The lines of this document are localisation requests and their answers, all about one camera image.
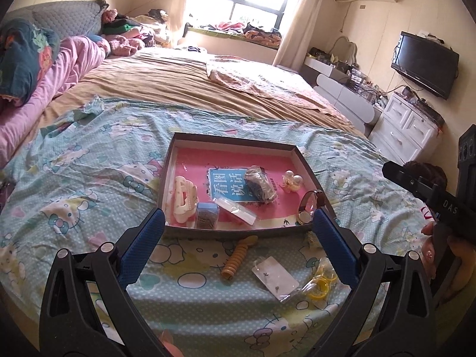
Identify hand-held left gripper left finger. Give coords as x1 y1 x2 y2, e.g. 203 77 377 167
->
39 208 168 357

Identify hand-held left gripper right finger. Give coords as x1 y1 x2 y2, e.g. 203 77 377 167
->
312 207 437 357

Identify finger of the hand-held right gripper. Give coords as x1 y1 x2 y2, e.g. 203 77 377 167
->
382 161 459 216

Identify brown leather watch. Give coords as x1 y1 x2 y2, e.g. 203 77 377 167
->
297 190 326 227

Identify bag of yellow rings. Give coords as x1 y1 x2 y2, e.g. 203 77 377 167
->
301 256 339 302

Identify white hair claw clip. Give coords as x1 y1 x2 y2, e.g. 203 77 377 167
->
172 176 198 224

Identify clear earring card bag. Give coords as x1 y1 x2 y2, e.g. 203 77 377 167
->
251 256 300 302

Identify small box of hairpins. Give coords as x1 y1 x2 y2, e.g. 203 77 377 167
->
196 203 219 230

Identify small white duck figure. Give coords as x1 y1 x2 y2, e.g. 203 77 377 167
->
282 171 306 194

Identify shallow cardboard box tray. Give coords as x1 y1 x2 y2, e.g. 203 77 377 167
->
155 132 337 242

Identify orange spiral hair tie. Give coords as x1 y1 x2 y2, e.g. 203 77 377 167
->
220 235 259 279

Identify bag of black hair ties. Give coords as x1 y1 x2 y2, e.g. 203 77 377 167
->
243 164 278 205

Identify narrow clear white bag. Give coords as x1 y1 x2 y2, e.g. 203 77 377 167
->
215 197 257 226

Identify person's right hand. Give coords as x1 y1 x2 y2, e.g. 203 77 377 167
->
421 222 476 281

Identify dark brown round object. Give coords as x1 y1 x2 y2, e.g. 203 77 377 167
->
405 160 447 191

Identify white drawer dresser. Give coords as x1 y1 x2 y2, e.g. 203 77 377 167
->
368 91 445 164

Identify cartoon cat print bedsheet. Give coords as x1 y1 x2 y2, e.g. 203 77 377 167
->
0 97 447 357

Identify white vanity desk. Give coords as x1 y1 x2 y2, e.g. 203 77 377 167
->
301 57 383 134

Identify vanity mirror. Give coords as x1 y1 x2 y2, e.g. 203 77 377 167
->
331 35 359 68

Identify tan bed sheet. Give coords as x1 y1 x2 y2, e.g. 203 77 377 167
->
35 46 369 138

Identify small floral blanket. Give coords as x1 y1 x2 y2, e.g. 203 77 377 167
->
206 55 335 112

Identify pink quilt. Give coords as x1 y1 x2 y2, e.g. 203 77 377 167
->
0 35 108 168

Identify cream curtain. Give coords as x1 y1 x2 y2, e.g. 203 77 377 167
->
273 0 331 68
167 0 231 45

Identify pile of clothes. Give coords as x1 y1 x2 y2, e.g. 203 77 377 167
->
102 7 175 49

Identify dark blue floral pillow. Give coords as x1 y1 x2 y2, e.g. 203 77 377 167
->
0 18 62 105

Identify clothes on window seat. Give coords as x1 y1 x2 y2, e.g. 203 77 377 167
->
201 20 283 49

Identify wall television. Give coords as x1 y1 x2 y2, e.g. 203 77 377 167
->
390 32 460 100

